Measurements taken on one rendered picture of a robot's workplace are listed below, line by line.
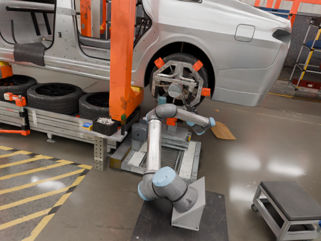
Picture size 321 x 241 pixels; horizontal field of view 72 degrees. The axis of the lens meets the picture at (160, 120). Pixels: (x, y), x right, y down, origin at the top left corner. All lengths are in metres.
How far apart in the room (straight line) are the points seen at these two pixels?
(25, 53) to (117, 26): 1.61
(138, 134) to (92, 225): 1.02
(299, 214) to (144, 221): 1.13
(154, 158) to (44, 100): 1.72
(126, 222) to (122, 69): 1.31
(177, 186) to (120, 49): 1.27
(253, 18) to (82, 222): 2.33
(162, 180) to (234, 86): 1.46
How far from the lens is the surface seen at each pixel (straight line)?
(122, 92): 2.17
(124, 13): 2.06
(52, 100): 2.93
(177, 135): 2.75
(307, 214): 2.07
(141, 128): 2.44
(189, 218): 1.56
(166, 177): 1.43
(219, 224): 1.72
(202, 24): 2.44
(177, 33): 2.47
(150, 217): 1.63
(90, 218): 2.03
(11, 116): 3.23
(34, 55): 3.29
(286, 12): 6.27
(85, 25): 5.39
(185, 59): 2.44
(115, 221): 1.99
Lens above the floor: 1.53
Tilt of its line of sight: 25 degrees down
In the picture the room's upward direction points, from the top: 7 degrees clockwise
